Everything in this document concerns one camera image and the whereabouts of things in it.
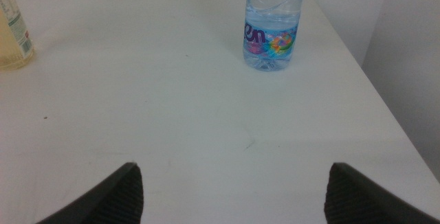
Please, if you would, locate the yellow tea bottle green label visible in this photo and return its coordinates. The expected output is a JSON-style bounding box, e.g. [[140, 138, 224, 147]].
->
[[0, 0, 35, 71]]

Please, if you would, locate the clear blue-capped water bottle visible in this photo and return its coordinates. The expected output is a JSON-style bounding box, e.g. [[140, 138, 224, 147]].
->
[[242, 0, 304, 72]]

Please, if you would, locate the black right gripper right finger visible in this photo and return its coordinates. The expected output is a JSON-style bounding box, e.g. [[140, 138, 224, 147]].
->
[[324, 162, 440, 224]]

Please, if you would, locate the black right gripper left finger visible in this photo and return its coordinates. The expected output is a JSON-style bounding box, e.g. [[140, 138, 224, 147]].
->
[[36, 162, 144, 224]]

